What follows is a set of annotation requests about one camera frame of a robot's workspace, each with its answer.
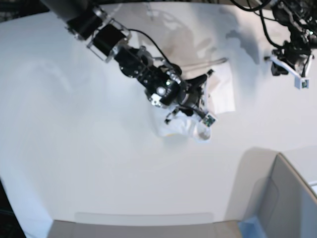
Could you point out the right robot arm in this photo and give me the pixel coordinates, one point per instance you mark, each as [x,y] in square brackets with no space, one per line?
[109,40]

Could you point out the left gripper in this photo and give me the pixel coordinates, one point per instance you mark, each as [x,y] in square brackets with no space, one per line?
[291,59]

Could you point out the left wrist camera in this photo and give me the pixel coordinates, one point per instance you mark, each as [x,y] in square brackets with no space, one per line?
[302,83]

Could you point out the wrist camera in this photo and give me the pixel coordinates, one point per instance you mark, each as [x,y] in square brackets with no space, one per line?
[302,83]
[209,120]

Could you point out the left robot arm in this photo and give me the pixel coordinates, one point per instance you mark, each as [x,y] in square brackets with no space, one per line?
[299,17]

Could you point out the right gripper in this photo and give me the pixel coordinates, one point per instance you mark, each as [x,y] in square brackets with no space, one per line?
[191,100]

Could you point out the white printed t-shirt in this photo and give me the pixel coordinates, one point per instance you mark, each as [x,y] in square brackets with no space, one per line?
[219,98]

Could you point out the grey cardboard box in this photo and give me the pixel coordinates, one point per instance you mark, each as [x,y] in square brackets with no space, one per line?
[282,205]

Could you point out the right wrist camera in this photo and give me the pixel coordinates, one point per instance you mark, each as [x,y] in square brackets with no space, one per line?
[209,120]

